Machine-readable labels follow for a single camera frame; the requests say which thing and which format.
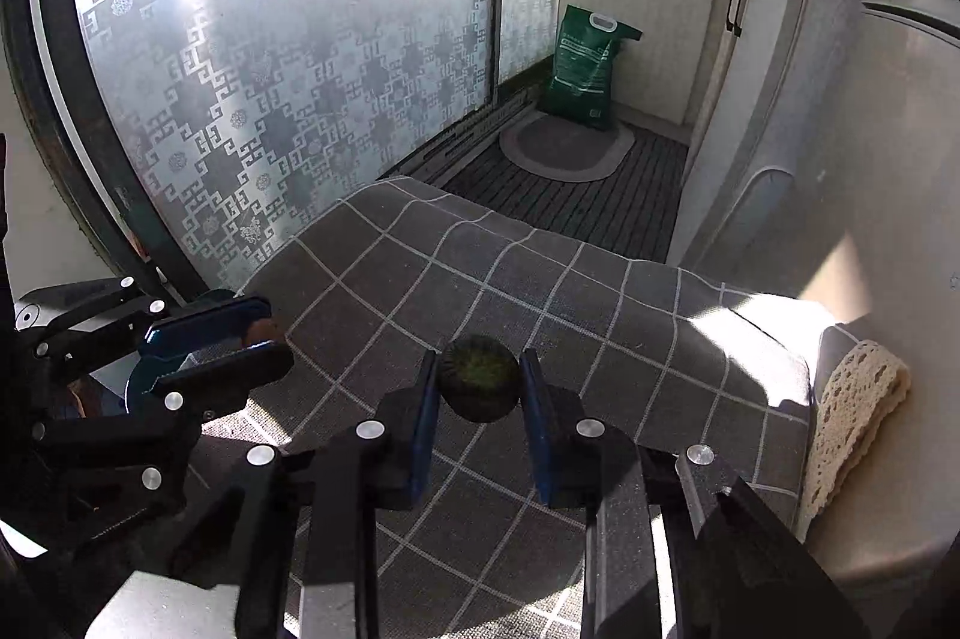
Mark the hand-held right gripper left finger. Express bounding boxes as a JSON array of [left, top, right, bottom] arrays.
[[172, 350, 440, 639]]

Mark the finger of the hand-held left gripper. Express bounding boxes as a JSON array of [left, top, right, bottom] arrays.
[[34, 343, 293, 512], [15, 277, 272, 370]]

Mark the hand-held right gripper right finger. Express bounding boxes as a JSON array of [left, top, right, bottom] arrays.
[[521, 350, 871, 639]]

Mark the brown scrap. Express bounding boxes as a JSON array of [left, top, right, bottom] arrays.
[[244, 316, 284, 347]]

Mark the dark ribbed round object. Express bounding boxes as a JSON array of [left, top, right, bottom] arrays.
[[439, 334, 522, 422]]

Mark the teal plastic bin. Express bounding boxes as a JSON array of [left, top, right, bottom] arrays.
[[124, 350, 162, 419]]

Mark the grey checkered tablecloth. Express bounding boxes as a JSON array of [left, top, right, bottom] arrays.
[[180, 175, 815, 639]]

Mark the dark striped floor mat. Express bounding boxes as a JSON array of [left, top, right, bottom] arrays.
[[442, 121, 689, 265]]

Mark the grey oval mat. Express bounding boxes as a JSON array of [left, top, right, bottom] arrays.
[[500, 112, 637, 184]]

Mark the cream lace cloth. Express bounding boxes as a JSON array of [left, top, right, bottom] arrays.
[[796, 339, 912, 524]]

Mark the green rice bag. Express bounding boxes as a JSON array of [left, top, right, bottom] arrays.
[[538, 4, 644, 131]]

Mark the tall white corner cabinet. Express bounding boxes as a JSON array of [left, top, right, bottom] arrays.
[[667, 0, 875, 280]]

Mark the white counter cabinet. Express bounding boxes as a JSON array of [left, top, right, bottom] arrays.
[[556, 0, 740, 128]]

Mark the silver refrigerator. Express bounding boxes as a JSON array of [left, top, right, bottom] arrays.
[[799, 0, 960, 385]]

